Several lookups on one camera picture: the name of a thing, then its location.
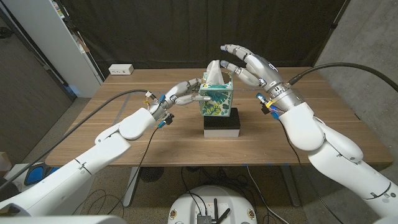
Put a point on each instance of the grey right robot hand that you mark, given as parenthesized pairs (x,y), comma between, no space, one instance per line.
(262,70)

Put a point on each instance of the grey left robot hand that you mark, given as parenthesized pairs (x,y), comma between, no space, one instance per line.
(180,91)

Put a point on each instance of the white tissue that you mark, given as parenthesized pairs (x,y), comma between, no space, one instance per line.
(214,73)

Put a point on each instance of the teal leaf print tissue box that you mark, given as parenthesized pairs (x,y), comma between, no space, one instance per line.
(217,104)

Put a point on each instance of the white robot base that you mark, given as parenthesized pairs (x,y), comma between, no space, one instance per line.
(227,196)

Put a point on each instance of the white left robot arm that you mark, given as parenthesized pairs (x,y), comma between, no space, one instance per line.
(62,183)

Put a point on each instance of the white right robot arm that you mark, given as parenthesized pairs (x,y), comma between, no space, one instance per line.
(335,155)

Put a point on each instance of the black box with white base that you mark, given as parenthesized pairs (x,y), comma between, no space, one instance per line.
(222,123)

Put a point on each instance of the cardboard box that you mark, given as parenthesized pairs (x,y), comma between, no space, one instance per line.
(4,165)

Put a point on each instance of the black backdrop curtain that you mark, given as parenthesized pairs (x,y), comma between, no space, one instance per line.
(186,31)

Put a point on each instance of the white power strip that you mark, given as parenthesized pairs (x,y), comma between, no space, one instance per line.
(121,69)

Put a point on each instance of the black backdrop stand pole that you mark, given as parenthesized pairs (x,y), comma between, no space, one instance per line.
(333,25)

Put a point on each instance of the round black floor disc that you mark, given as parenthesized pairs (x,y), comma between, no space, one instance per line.
(151,174)

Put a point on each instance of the white table leg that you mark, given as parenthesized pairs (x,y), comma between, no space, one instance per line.
(130,189)

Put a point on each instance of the grey table leg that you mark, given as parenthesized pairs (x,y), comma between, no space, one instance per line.
(292,189)

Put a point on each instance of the black device with antennas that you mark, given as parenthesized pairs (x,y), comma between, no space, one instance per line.
(203,219)

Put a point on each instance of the white cabinet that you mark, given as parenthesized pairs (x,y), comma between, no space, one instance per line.
(56,46)

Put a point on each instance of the white platform with blue pads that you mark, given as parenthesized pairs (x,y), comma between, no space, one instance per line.
(34,175)

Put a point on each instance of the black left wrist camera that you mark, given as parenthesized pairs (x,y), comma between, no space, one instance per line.
(168,119)

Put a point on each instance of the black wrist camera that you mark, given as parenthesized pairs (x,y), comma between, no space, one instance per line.
(168,119)
(265,109)

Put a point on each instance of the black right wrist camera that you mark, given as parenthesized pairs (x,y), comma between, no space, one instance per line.
(265,109)

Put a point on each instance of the round black wall object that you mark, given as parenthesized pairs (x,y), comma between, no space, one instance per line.
(4,32)

